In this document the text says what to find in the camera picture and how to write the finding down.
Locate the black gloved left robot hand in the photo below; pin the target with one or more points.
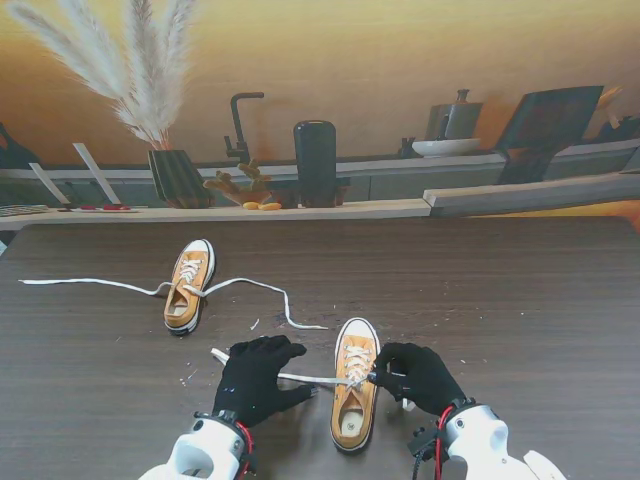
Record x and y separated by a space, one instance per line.
250 385

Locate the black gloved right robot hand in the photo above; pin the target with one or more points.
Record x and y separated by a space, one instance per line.
430 380

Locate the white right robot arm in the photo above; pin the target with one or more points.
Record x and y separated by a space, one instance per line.
480 435

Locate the yellow sneaker with spread lace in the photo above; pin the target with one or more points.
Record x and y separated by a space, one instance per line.
182 312

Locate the light wooden shelf plank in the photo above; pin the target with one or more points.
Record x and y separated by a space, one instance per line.
300 212

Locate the orange fruit pieces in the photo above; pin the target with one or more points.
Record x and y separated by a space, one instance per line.
265 205

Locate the long white spread shoelace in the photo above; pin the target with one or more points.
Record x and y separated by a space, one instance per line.
100 282

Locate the grey shelf plank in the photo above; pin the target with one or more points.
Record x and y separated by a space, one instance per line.
525 197

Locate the dark ribbed vase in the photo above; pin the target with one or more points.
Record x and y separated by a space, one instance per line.
175 180

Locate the white bowl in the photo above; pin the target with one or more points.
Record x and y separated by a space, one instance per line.
445 147

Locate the black cylindrical canister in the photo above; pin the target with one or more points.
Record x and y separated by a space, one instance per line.
315 160

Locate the black kitchen faucet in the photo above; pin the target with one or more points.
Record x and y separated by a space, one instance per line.
236 125

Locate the grey metal kettle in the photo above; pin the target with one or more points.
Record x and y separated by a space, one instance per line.
457 120

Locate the long white slanted slat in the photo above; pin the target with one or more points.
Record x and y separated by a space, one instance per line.
95 172

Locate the short white slanted slat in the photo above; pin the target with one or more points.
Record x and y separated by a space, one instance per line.
47 182

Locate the dark slanted board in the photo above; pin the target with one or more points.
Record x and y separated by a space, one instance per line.
550 115

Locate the white pampas grass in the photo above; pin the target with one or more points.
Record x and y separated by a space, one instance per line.
150 100

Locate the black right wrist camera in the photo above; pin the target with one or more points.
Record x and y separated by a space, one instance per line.
425 442

